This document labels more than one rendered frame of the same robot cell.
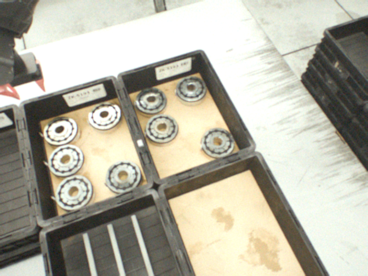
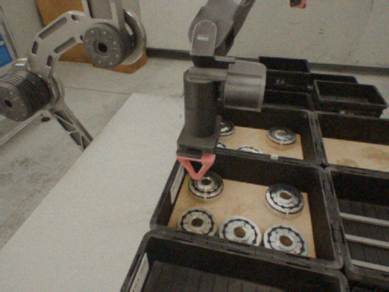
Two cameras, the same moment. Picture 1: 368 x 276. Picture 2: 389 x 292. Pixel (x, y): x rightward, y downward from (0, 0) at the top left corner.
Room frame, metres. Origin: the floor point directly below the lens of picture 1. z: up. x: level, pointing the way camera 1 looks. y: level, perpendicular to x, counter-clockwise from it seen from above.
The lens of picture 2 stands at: (0.26, 0.72, 1.43)
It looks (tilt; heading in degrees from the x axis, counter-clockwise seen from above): 39 degrees down; 304
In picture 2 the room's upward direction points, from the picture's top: straight up
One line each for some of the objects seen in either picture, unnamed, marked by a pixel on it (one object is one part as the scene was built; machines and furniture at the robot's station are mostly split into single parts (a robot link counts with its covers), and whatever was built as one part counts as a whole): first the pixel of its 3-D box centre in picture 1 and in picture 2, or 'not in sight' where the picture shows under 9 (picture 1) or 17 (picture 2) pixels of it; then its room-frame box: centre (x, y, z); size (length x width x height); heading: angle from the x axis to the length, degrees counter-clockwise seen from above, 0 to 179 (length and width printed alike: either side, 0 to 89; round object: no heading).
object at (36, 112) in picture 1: (88, 150); (241, 209); (0.40, 0.28, 0.87); 0.40 x 0.30 x 0.11; 20
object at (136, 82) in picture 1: (182, 119); (249, 141); (0.50, 0.00, 0.87); 0.40 x 0.30 x 0.11; 20
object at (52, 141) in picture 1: (60, 130); (197, 223); (0.48, 0.38, 0.86); 0.10 x 0.10 x 0.01
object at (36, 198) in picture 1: (82, 143); (244, 196); (0.40, 0.28, 0.92); 0.40 x 0.30 x 0.02; 20
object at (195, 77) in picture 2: not in sight; (204, 88); (0.47, 0.38, 1.23); 0.07 x 0.06 x 0.07; 21
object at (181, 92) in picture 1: (191, 88); (221, 127); (0.63, -0.03, 0.86); 0.10 x 0.10 x 0.01
